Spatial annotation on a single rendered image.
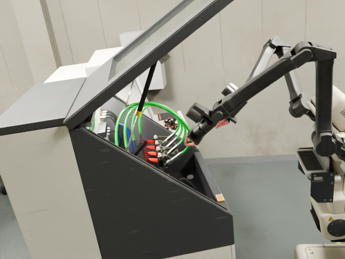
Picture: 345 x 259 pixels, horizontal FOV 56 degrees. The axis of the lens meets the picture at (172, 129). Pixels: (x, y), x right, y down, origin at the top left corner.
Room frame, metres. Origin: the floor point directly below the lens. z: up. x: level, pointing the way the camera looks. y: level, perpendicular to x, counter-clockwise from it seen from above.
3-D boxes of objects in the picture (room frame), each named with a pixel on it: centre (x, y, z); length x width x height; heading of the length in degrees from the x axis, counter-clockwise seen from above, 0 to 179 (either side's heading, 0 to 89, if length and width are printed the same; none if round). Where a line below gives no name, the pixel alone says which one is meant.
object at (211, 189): (1.50, -0.16, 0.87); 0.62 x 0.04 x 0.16; 5
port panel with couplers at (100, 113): (1.70, 0.36, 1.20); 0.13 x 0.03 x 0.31; 5
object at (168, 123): (2.23, 0.00, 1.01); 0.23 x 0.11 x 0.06; 5
